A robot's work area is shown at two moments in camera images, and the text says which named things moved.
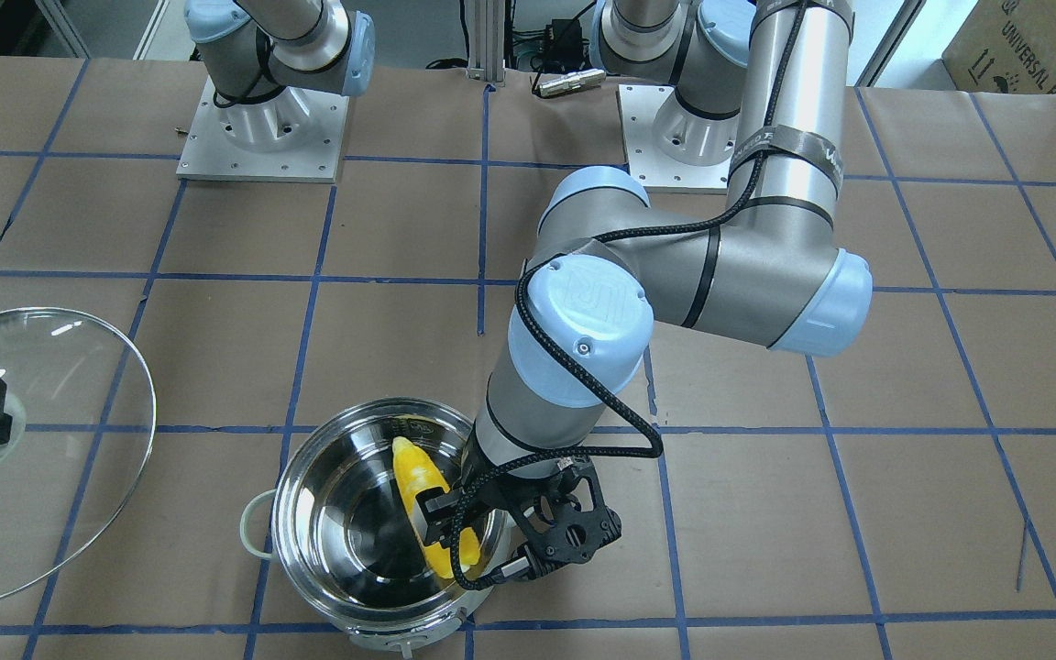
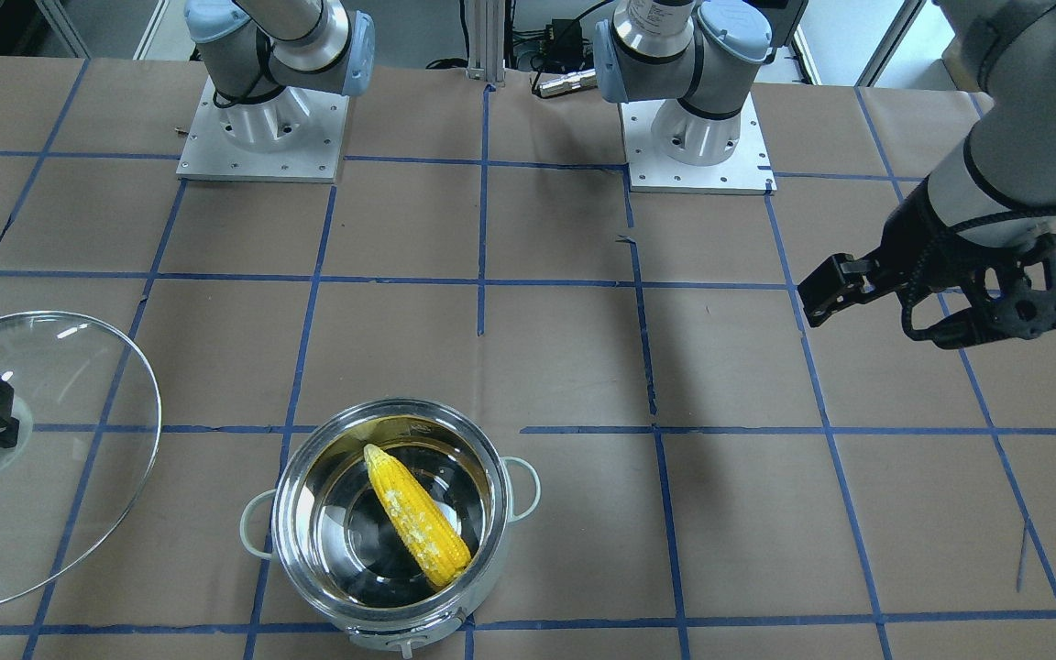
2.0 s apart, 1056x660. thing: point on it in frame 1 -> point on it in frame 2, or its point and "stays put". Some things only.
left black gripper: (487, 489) -> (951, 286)
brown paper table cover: (940, 487) stays put
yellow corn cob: (418, 474) -> (434, 544)
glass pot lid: (18, 518) stays put
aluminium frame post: (486, 41) stays put
